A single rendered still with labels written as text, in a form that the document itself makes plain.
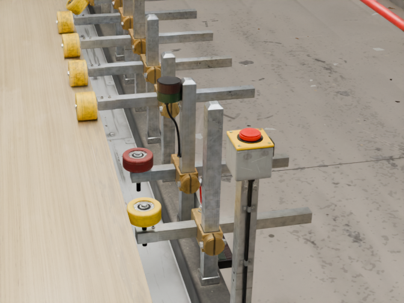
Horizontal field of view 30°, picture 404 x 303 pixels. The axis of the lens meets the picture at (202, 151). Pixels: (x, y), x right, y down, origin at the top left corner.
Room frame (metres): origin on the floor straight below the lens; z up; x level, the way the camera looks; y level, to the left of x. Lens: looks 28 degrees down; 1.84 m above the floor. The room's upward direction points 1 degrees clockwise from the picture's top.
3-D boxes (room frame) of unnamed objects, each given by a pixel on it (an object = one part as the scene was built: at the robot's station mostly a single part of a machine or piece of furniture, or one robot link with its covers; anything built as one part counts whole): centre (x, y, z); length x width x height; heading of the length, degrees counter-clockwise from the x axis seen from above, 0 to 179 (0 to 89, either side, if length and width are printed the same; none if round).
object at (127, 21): (2.71, 0.29, 0.95); 0.14 x 0.06 x 0.05; 14
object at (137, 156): (1.72, 0.17, 0.85); 0.08 x 0.08 x 0.11
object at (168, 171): (1.77, -0.02, 0.84); 0.43 x 0.03 x 0.04; 104
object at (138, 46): (2.46, 0.23, 0.95); 0.14 x 0.06 x 0.05; 14
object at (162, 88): (1.70, 0.08, 1.11); 0.06 x 0.06 x 0.02
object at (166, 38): (2.48, 0.22, 0.95); 0.50 x 0.04 x 0.04; 104
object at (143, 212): (1.47, 0.13, 0.85); 0.08 x 0.08 x 0.11
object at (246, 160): (1.22, -0.09, 1.18); 0.07 x 0.07 x 0.08; 14
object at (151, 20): (2.20, 0.16, 0.89); 0.04 x 0.04 x 0.48; 14
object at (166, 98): (1.70, 0.08, 1.09); 0.06 x 0.06 x 0.02
